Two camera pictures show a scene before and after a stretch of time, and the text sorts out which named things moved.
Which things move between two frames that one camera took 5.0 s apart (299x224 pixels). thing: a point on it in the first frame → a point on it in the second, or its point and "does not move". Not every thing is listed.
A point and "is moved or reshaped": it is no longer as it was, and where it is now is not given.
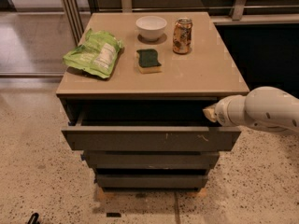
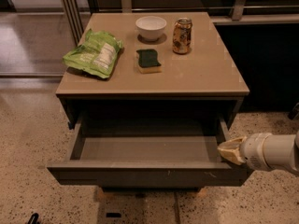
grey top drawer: [147, 131] is moved or reshaped
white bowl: [151, 28] does not move
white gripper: [222, 115] → [256, 151]
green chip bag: [97, 53] does not move
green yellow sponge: [148, 61] does not move
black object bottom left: [34, 219] does not move
